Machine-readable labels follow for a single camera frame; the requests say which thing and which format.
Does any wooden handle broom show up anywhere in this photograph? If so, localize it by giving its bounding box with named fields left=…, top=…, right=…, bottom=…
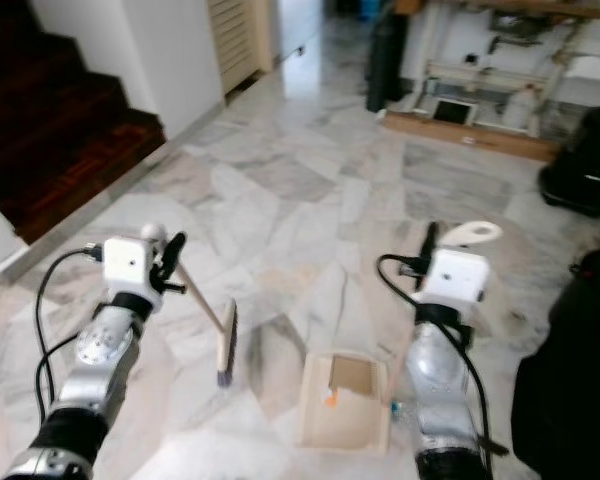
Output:
left=143, top=223, right=239, bottom=389

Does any beige long-handled dustpan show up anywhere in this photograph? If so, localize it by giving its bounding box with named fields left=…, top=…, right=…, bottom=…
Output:
left=296, top=220, right=505, bottom=457

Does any wooden storage rack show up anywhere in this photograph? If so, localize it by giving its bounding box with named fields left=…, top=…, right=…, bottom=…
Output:
left=380, top=0, right=600, bottom=164

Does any white framed tablet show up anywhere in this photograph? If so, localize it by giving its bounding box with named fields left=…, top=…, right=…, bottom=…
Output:
left=429, top=96, right=478, bottom=127

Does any white plastic bottle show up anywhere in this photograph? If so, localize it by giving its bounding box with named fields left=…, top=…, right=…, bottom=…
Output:
left=504, top=84, right=538, bottom=132

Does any small black bag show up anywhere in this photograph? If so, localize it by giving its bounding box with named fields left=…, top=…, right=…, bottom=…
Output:
left=539, top=104, right=600, bottom=218

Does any dark wooden staircase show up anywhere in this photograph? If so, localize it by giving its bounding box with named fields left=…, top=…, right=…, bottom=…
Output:
left=0, top=0, right=168, bottom=245

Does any black cylinder tank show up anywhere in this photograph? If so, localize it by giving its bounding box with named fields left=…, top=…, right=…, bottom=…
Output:
left=364, top=14, right=410, bottom=114

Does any large black bag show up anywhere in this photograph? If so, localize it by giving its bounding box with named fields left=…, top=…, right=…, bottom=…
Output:
left=510, top=244, right=600, bottom=480

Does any beige louvered door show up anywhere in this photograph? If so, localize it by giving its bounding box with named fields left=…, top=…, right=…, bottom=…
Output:
left=207, top=0, right=277, bottom=98

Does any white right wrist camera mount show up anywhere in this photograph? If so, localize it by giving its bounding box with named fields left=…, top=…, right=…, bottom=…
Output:
left=424, top=248, right=489, bottom=307

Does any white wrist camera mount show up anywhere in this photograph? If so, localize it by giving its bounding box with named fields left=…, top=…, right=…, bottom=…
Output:
left=424, top=248, right=489, bottom=307
left=101, top=236, right=167, bottom=303

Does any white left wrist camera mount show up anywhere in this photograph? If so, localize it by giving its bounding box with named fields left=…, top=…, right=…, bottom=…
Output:
left=101, top=236, right=167, bottom=303

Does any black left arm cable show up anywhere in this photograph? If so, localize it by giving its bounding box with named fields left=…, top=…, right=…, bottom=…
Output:
left=32, top=246, right=107, bottom=421

